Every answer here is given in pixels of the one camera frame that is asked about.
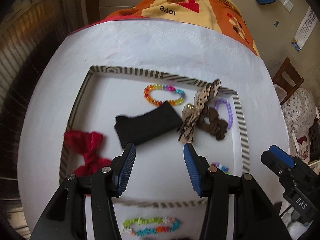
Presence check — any floral fabric cover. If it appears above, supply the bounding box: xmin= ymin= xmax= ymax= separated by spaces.
xmin=281 ymin=87 xmax=316 ymax=163

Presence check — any green blue star bracelet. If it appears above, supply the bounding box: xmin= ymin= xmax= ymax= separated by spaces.
xmin=121 ymin=216 xmax=182 ymax=237

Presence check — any right hand white glove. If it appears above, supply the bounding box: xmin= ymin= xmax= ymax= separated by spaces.
xmin=282 ymin=207 xmax=320 ymax=240

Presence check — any rainbow translucent bead bracelet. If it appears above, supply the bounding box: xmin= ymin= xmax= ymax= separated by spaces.
xmin=143 ymin=83 xmax=187 ymax=107

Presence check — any purple bead bracelet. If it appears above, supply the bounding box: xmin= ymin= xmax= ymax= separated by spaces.
xmin=214 ymin=98 xmax=234 ymax=130

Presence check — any black fabric headband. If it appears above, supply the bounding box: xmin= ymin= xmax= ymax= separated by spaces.
xmin=114 ymin=101 xmax=182 ymax=148

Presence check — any wooden chair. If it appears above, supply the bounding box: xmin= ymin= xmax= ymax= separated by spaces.
xmin=272 ymin=57 xmax=304 ymax=106

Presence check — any striped black white tray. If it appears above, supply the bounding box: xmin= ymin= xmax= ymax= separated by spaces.
xmin=58 ymin=65 xmax=252 ymax=209

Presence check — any white wall switch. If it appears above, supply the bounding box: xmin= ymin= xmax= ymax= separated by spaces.
xmin=278 ymin=0 xmax=293 ymax=12

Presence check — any white table cloth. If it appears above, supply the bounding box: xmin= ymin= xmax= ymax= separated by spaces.
xmin=18 ymin=19 xmax=289 ymax=239

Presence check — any wall calendar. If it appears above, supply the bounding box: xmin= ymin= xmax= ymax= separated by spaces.
xmin=291 ymin=7 xmax=318 ymax=51

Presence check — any orange patterned love blanket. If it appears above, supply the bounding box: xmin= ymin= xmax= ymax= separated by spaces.
xmin=77 ymin=0 xmax=260 ymax=56

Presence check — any leopard print ribbon scrunchie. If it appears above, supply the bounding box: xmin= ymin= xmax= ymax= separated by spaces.
xmin=178 ymin=79 xmax=228 ymax=144

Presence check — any multicolour round bead bracelet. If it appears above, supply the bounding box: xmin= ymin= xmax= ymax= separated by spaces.
xmin=211 ymin=162 xmax=231 ymax=176

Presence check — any red satin bow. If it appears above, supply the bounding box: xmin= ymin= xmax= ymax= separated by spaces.
xmin=64 ymin=131 xmax=112 ymax=177

